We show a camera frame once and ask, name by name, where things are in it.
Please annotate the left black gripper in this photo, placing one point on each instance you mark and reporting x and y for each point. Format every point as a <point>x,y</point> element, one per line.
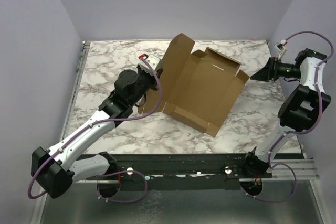
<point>154,86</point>

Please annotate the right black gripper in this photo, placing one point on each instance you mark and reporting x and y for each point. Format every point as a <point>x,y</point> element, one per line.
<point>271,68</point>

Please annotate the brown cardboard box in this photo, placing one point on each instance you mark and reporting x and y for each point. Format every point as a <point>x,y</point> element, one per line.
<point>199,87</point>

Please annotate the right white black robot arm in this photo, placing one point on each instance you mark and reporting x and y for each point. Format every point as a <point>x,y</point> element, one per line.
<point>300,111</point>

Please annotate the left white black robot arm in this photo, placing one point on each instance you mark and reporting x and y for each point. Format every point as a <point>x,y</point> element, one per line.
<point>56,168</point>

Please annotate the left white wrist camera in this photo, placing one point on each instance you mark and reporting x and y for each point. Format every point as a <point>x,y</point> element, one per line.
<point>149,63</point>

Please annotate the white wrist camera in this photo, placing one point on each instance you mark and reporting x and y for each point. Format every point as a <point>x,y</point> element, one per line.
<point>149,63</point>
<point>281,48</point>

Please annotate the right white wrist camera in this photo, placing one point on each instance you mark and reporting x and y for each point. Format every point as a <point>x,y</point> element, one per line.
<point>281,48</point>

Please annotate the aluminium extrusion frame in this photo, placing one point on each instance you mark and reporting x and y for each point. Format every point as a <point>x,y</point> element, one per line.
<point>40,201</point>

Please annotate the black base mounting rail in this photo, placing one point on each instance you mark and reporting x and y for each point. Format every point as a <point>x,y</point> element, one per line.
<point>189,171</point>

